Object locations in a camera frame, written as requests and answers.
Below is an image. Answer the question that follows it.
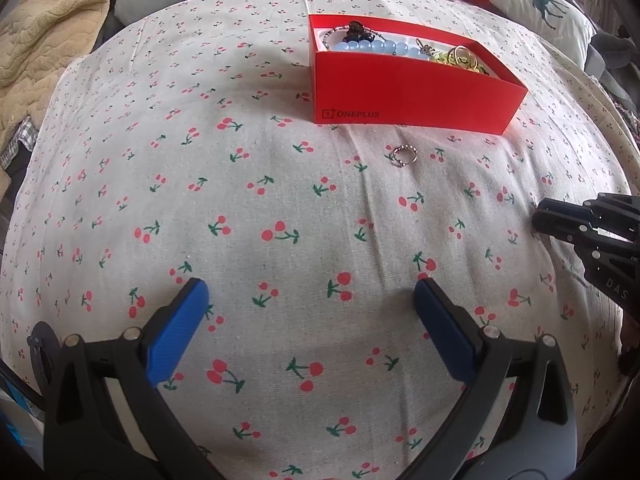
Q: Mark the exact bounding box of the silver beaded ring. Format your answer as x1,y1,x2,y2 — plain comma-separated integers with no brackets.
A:
390,144,420,168

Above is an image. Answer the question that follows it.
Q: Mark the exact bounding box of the gold ring cluster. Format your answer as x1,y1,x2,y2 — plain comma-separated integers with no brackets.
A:
447,46,480,70

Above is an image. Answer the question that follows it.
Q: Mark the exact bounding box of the green bead black cord bracelet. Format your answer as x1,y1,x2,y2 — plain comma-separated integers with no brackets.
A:
428,49,490,75

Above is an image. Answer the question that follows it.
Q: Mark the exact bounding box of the light blue bead bracelet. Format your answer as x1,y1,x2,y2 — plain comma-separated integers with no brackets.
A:
332,38,433,60

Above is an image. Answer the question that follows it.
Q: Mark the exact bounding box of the red cardboard box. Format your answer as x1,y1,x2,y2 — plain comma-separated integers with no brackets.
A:
308,14,527,136

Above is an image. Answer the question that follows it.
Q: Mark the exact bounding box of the black flower hair clip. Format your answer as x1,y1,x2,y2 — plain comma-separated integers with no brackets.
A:
343,21,375,44

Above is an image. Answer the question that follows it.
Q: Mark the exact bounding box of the deer print pillow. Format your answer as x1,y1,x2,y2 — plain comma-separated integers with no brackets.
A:
489,0,597,68

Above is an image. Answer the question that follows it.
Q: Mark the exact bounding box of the cherry print bed sheet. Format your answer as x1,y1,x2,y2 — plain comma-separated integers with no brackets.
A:
1,0,639,479

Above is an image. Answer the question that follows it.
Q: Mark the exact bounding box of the beige quilted blanket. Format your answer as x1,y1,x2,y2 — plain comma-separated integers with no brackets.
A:
1,0,110,148

